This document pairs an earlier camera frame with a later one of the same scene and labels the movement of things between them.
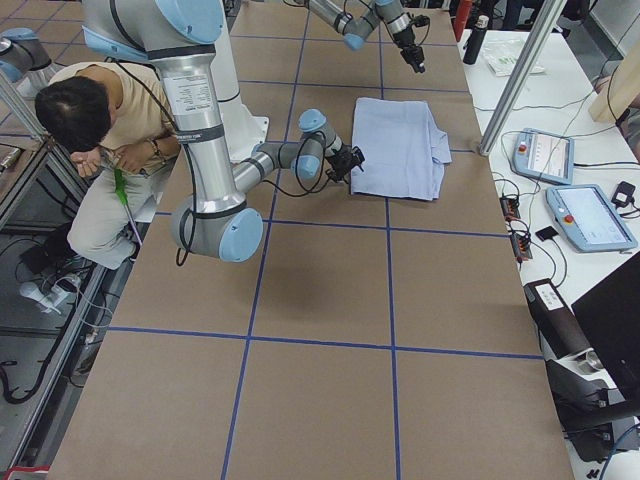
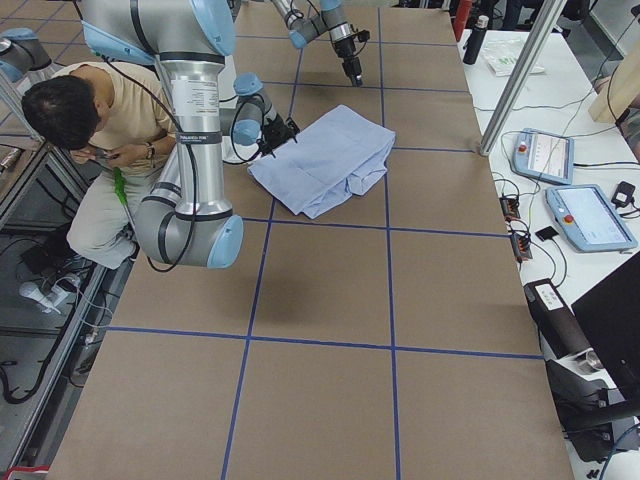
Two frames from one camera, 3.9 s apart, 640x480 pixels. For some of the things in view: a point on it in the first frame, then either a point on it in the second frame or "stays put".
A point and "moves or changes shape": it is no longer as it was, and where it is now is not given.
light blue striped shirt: (404, 152) moves or changes shape
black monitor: (611, 313) stays put
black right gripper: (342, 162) → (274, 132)
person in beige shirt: (112, 111) stays put
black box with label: (557, 329) stays put
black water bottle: (475, 40) stays put
